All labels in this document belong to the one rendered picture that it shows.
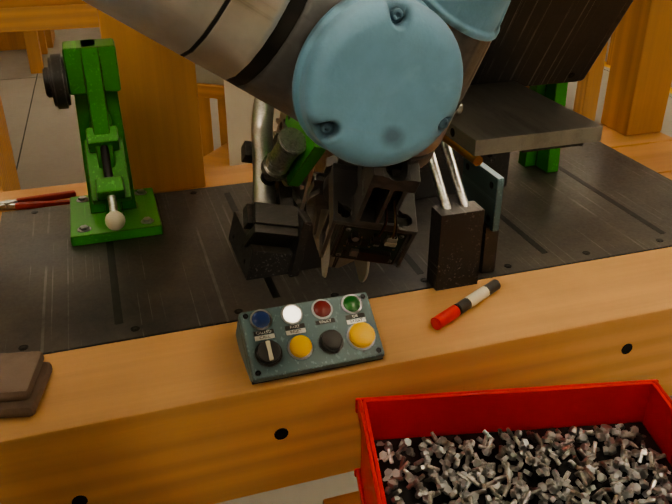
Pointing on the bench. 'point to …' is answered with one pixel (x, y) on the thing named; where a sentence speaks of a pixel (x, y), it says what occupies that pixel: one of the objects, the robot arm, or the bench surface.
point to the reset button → (300, 346)
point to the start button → (361, 335)
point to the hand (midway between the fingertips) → (335, 251)
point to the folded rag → (22, 382)
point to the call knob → (268, 352)
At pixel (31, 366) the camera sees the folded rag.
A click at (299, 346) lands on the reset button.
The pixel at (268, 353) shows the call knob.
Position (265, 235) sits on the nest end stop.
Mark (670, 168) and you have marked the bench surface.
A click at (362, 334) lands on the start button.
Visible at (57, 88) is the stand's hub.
